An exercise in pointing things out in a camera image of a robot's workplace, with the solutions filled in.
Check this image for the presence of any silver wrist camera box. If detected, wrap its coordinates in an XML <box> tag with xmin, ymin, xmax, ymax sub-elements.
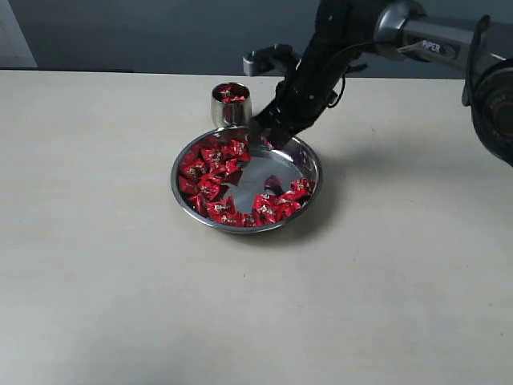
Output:
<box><xmin>242</xmin><ymin>44</ymin><xmax>300</xmax><ymax>76</ymax></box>

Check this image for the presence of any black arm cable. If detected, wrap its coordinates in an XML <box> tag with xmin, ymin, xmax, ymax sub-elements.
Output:
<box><xmin>324</xmin><ymin>39</ymin><xmax>402</xmax><ymax>109</ymax></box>

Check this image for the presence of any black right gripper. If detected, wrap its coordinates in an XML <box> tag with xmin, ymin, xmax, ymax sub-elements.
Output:
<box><xmin>248</xmin><ymin>1</ymin><xmax>381</xmax><ymax>149</ymax></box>

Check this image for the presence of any round stainless steel plate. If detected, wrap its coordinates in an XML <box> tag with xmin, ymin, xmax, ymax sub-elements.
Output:
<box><xmin>170</xmin><ymin>126</ymin><xmax>322</xmax><ymax>234</ymax></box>

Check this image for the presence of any red wrapped candy left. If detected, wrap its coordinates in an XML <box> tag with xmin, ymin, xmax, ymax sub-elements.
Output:
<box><xmin>178</xmin><ymin>176</ymin><xmax>198</xmax><ymax>196</ymax></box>

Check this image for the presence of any red wrapped candy front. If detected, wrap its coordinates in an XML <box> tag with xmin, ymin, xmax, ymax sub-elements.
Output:
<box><xmin>216</xmin><ymin>212</ymin><xmax>244</xmax><ymax>227</ymax></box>

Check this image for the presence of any red wrapped candy front-left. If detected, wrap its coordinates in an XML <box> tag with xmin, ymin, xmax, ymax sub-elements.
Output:
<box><xmin>188</xmin><ymin>193</ymin><xmax>210</xmax><ymax>218</ymax></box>

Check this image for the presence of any red wrapped candy top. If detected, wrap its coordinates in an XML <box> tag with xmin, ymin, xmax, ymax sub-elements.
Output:
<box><xmin>222</xmin><ymin>139</ymin><xmax>251</xmax><ymax>162</ymax></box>

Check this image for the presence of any stainless steel cup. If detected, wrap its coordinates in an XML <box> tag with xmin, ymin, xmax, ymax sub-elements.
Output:
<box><xmin>211</xmin><ymin>82</ymin><xmax>252</xmax><ymax>128</ymax></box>

